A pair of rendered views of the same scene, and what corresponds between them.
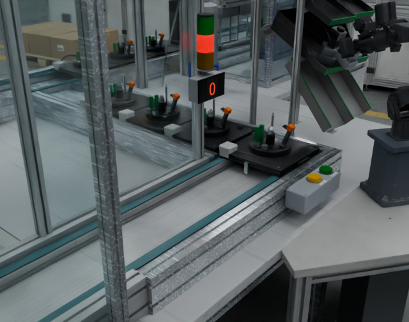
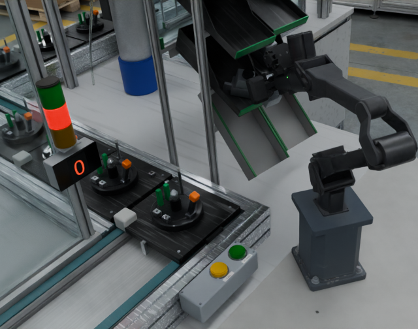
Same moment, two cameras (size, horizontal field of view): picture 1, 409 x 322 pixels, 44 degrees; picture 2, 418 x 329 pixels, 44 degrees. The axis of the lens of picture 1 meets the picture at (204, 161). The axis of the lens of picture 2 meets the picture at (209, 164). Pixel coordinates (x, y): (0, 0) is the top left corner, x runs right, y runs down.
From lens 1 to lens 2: 0.66 m
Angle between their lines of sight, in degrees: 11
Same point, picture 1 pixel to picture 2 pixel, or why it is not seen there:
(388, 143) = (310, 222)
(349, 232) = not seen: outside the picture
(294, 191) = (188, 297)
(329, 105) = (258, 140)
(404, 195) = (339, 273)
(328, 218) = (240, 316)
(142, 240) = not seen: outside the picture
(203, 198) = (83, 302)
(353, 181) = (285, 242)
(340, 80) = not seen: hidden behind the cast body
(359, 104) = (303, 126)
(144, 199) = (4, 319)
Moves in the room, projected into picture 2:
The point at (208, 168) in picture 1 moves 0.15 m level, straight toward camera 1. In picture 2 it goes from (96, 252) to (85, 299)
